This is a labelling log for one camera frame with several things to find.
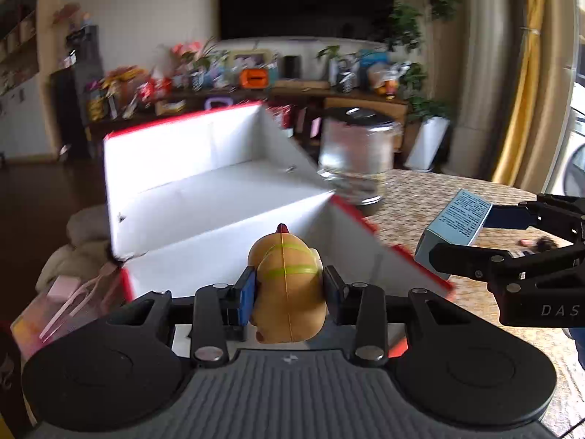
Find light blue small carton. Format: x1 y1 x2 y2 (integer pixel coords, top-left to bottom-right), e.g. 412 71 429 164
415 189 493 281

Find yellow plush chick toy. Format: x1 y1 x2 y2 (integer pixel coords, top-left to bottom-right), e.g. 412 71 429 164
248 223 327 344

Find yellow curtain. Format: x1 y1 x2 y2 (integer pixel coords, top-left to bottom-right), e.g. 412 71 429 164
492 0 546 185

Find red white cardboard box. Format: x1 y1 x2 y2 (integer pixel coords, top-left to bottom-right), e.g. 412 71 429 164
102 101 456 359

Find pink plastic tweezers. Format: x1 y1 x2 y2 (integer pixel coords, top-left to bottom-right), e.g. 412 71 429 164
39 263 117 340

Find beige cushion pile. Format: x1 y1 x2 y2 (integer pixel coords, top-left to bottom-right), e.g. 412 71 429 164
35 204 110 292

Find clear bead organizer box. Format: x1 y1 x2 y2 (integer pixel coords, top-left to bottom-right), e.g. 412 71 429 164
11 274 125 361

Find white planter with plant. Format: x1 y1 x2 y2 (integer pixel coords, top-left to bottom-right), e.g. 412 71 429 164
399 61 451 172

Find glass kettle black lid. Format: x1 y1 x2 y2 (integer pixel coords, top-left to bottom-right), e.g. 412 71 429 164
318 106 401 216

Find wooden tv sideboard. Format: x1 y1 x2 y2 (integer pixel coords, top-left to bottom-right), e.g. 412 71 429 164
85 86 408 154

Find orange retro radio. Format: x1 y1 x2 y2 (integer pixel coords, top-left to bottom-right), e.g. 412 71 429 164
239 67 270 90

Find black cabinet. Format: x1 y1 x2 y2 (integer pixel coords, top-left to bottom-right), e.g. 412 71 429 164
50 24 104 160

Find picture frame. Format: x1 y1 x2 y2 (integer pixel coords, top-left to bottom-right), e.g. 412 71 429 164
227 49 273 74

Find black wall television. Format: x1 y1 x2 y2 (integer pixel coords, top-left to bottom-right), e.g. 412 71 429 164
218 0 395 42

